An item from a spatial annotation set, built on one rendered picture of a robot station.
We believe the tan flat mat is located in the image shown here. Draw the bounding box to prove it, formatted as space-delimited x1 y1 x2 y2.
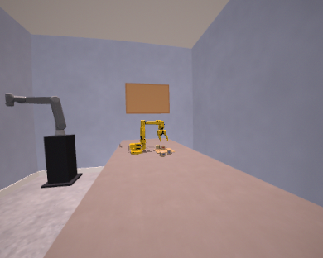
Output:
154 148 175 154

